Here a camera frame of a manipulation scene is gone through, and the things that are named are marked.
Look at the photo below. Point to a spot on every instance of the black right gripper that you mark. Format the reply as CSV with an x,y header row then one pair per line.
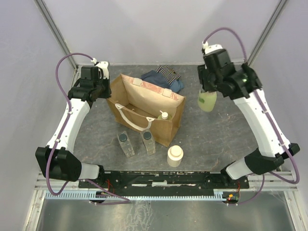
x,y
203,71

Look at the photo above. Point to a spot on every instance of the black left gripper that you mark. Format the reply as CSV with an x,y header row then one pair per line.
x,y
107,94

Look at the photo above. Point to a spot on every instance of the large green beige-cap bottle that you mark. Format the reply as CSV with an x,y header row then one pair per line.
x,y
206,100

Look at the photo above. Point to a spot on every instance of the brown canvas tote bag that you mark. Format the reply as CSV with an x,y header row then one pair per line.
x,y
136,104

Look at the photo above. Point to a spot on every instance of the small green pump bottle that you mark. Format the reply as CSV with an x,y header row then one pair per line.
x,y
164,116

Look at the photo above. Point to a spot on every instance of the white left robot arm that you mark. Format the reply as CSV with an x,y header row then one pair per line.
x,y
57,156

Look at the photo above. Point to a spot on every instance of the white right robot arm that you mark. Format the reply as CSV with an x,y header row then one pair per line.
x,y
243,87

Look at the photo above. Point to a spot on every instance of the blue and striped clothes pile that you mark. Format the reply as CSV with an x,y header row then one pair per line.
x,y
164,76

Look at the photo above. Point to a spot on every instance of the clear bottle black cap left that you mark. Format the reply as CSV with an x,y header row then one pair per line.
x,y
125,144

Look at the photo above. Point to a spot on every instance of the clear bottle black cap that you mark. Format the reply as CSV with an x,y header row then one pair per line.
x,y
148,142
125,144

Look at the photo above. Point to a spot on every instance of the clear bottle black cap right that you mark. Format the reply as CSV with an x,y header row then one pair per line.
x,y
148,142

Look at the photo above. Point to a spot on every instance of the cream jar with lid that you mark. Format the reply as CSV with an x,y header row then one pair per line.
x,y
174,156

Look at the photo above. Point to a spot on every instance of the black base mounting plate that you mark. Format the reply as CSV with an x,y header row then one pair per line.
x,y
167,183

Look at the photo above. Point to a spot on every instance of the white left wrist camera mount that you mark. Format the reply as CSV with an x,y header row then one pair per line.
x,y
103,65

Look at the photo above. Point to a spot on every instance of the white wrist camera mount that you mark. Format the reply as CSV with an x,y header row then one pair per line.
x,y
103,65
206,48

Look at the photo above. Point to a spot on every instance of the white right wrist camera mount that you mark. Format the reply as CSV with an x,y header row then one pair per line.
x,y
206,48

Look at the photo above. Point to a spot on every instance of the aluminium frame rail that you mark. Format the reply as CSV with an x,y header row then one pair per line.
x,y
271,184

